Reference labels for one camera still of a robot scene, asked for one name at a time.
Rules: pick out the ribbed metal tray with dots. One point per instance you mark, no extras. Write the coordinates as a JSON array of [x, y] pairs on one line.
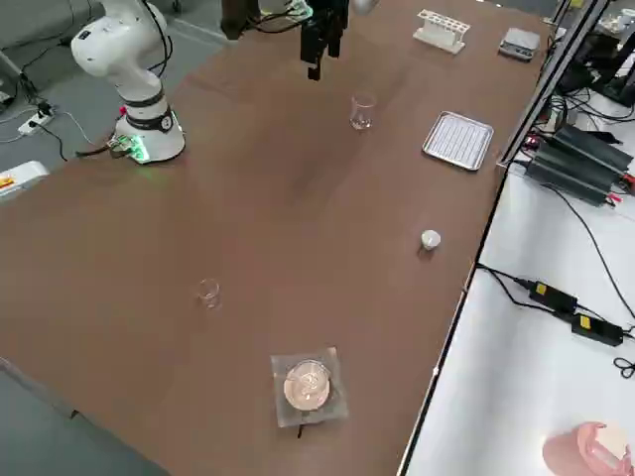
[[456, 141]]

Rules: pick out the small glass beaker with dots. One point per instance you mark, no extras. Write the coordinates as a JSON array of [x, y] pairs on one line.
[[208, 297]]

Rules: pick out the large glass beaker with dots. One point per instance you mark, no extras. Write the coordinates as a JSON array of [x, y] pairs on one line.
[[362, 119]]

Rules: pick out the white box with warning label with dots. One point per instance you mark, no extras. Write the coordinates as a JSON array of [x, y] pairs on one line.
[[20, 181]]

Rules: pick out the round glass flask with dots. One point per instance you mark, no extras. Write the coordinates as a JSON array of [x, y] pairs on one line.
[[307, 387]]

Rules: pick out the silver digital scale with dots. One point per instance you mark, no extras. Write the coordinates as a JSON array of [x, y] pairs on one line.
[[518, 42]]

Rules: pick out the black finned power supply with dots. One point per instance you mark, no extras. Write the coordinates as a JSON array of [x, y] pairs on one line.
[[595, 149], [570, 176]]

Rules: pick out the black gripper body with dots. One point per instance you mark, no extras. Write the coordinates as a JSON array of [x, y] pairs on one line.
[[327, 10]]

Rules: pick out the white power strip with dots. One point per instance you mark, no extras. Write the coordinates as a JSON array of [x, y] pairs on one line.
[[35, 124]]

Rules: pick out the pink plastic mug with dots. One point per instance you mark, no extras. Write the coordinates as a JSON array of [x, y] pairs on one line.
[[570, 451]]

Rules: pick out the white test tube rack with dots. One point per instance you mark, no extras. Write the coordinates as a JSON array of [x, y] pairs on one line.
[[436, 35]]

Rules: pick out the black power adapter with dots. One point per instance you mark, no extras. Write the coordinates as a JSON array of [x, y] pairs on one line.
[[597, 329], [553, 296]]

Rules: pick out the aluminium frame post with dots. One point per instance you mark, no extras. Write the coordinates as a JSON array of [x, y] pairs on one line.
[[550, 79]]

